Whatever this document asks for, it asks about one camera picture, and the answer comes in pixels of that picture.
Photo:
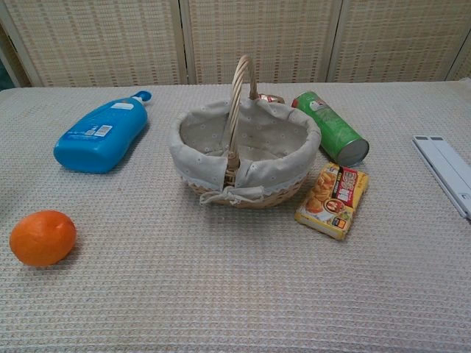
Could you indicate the orange fruit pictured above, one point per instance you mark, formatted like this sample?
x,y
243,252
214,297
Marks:
x,y
42,238

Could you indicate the woven basket with cloth liner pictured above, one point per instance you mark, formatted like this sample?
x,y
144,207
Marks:
x,y
272,154

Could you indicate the beige woven tablecloth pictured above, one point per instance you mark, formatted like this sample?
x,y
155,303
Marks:
x,y
221,276

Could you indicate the gold foil snack packet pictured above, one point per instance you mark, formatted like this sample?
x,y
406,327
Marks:
x,y
270,98

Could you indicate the white folding stand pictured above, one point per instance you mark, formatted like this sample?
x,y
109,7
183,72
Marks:
x,y
445,165

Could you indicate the bamboo folding screen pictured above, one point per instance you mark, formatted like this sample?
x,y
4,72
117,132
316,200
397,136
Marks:
x,y
110,36

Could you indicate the blue pump lotion bottle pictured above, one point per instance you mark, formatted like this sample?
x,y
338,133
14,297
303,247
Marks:
x,y
99,136

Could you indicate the green chips can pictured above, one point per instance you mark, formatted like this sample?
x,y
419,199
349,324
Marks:
x,y
331,125

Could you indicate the yellow snack box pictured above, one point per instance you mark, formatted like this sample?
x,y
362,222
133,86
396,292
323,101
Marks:
x,y
331,206

